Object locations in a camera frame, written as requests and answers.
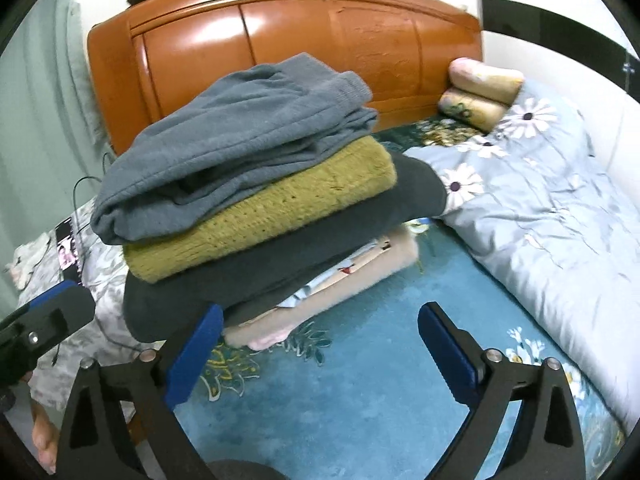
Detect grey knitted pants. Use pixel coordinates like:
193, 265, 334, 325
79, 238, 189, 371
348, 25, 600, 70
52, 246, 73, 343
91, 53, 378, 245

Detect person's left hand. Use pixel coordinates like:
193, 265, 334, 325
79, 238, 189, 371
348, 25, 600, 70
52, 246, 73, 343
28, 394, 60, 474

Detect grey floral cloth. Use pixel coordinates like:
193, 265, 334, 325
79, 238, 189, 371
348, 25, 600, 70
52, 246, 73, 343
1, 202, 148, 413

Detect smartphone with lit screen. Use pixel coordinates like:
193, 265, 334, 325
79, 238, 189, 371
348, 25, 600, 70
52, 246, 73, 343
54, 218, 81, 284

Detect dark grey folded garment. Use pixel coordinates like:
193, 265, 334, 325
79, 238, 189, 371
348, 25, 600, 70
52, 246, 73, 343
122, 153, 447, 342

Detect beige folded garment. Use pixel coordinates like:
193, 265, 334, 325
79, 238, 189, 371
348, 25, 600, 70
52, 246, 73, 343
224, 226, 419, 351

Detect teal floral bed blanket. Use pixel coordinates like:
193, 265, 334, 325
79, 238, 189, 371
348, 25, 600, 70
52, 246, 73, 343
171, 116, 629, 480

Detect light blue floral duvet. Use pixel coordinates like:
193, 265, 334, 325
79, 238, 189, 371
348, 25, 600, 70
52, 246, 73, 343
409, 80, 639, 429

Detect mustard yellow knitted sweater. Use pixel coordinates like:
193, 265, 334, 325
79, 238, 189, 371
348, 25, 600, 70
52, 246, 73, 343
124, 136, 397, 283

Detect green floral pillow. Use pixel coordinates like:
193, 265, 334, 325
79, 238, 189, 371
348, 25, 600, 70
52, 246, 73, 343
438, 87, 509, 133

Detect pink cream pillow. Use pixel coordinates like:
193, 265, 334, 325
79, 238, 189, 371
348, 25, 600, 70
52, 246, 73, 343
448, 58, 525, 105

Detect orange wooden headboard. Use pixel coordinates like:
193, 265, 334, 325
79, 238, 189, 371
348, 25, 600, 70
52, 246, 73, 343
87, 0, 483, 153

